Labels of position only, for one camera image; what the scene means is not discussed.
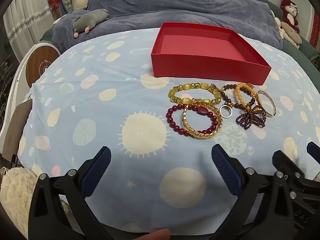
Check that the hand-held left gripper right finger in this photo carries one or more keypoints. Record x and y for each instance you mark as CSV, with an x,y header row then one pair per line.
x,y
226,170

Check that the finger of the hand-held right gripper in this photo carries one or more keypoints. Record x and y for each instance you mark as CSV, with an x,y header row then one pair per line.
x,y
283,160
314,151

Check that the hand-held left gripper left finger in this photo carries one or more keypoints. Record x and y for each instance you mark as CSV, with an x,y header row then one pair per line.
x,y
97,172

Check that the thin gold bangle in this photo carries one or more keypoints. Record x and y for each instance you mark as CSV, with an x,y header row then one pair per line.
x,y
272,105

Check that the red cardboard box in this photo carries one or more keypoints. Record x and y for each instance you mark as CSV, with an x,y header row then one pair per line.
x,y
200,65

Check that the person's left hand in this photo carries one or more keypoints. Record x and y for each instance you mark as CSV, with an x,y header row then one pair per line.
x,y
155,234

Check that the light blue planet-print sheet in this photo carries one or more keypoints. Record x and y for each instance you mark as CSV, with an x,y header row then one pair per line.
x,y
100,120

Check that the white fluffy cushion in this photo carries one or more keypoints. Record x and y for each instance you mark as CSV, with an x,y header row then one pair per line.
x,y
15,192

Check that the brown board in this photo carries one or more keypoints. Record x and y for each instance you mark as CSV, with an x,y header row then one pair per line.
x,y
18,127

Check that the green padded headboard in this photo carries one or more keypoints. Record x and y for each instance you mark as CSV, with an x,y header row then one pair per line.
x,y
300,52

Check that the beige plush toy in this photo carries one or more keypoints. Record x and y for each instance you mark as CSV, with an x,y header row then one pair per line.
x,y
291,33

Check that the red monkey plush toy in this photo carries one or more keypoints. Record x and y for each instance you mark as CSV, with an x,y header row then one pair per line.
x,y
287,15

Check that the grey mouse plush toy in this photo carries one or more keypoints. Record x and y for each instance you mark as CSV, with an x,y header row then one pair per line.
x,y
90,20

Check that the white curtain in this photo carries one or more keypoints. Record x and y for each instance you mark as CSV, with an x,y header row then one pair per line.
x,y
27,22

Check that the blue-grey blanket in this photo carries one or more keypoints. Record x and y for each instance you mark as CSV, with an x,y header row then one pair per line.
x,y
175,2

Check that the red ribbon bow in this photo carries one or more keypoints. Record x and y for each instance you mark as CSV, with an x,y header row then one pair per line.
x,y
55,2

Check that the red wall hanging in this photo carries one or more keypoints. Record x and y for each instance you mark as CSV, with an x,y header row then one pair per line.
x,y
315,27

